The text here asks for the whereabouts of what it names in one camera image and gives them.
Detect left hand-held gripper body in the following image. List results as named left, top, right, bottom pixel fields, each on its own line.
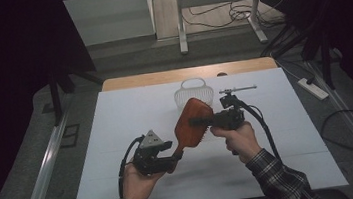
left=129, top=127, right=178, bottom=179

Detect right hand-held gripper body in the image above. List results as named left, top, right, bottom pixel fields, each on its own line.
left=208, top=83, right=263, bottom=134

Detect wooden paddle hairbrush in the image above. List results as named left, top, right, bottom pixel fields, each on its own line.
left=159, top=94, right=222, bottom=175

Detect person's right hand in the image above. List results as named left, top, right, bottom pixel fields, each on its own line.
left=209, top=118, right=264, bottom=169

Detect person's left hand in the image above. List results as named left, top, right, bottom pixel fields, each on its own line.
left=118, top=158, right=183, bottom=199

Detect white plastic mesh basket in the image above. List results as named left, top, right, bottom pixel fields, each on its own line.
left=171, top=75, right=216, bottom=111

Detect white table cover board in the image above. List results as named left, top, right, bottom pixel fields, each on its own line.
left=57, top=60, right=351, bottom=199

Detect dark floor outlet plate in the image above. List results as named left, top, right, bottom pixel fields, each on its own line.
left=57, top=122, right=84, bottom=150

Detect white power strip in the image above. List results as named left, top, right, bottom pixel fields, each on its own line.
left=296, top=74, right=331, bottom=104

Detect black metal stand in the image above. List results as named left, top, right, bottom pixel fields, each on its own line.
left=256, top=16, right=347, bottom=99
left=44, top=63, right=109, bottom=128

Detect white cabinet panel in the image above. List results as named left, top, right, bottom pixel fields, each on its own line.
left=63, top=0, right=158, bottom=49

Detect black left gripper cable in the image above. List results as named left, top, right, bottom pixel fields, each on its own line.
left=112, top=134, right=152, bottom=199

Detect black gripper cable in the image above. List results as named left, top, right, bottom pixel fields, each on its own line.
left=112, top=134, right=152, bottom=199
left=230, top=91, right=282, bottom=168

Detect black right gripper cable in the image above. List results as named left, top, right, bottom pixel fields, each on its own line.
left=230, top=91, right=282, bottom=168

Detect white metal desk frame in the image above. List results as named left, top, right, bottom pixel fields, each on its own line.
left=174, top=0, right=275, bottom=56

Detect black floor cable tangle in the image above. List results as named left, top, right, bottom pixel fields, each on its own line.
left=181, top=0, right=287, bottom=38

